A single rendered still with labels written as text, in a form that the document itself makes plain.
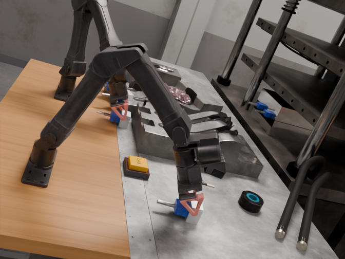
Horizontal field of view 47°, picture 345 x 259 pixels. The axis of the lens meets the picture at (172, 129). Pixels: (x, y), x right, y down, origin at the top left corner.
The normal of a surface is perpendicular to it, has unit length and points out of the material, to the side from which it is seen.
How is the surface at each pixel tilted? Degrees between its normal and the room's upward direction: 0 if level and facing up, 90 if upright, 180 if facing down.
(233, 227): 0
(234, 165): 90
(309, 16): 90
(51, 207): 0
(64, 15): 90
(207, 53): 90
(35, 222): 0
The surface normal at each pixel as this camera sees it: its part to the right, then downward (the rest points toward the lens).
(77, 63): 0.73, 0.39
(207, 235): 0.33, -0.86
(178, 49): 0.12, 0.44
